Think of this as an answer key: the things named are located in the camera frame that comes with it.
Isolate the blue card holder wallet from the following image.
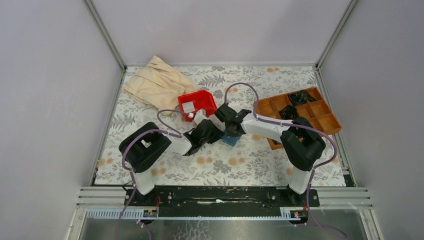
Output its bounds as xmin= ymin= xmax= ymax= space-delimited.
xmin=221 ymin=134 xmax=241 ymax=147

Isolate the red plastic bin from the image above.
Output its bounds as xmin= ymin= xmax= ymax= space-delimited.
xmin=177 ymin=89 xmax=218 ymax=117

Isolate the wooden compartment tray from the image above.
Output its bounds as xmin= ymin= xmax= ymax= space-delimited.
xmin=256 ymin=87 xmax=342 ymax=135

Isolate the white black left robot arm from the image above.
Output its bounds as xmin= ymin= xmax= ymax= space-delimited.
xmin=118 ymin=119 xmax=225 ymax=206

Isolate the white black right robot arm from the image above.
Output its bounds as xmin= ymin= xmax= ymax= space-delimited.
xmin=214 ymin=103 xmax=326 ymax=206

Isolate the stack of credit cards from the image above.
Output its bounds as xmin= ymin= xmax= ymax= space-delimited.
xmin=181 ymin=101 xmax=196 ymax=113

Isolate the floral patterned table mat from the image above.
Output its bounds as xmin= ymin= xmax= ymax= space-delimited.
xmin=94 ymin=65 xmax=347 ymax=187

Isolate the beige crumpled cloth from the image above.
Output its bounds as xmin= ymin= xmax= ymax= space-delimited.
xmin=122 ymin=55 xmax=200 ymax=116

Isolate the black folded strap bundle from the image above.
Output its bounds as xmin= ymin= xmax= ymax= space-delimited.
xmin=278 ymin=105 xmax=300 ymax=122

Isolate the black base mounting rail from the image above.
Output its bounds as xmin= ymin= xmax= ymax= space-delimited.
xmin=124 ymin=185 xmax=320 ymax=218

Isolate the black coiled cable bundle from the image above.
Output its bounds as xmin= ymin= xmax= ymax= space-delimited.
xmin=288 ymin=90 xmax=317 ymax=107

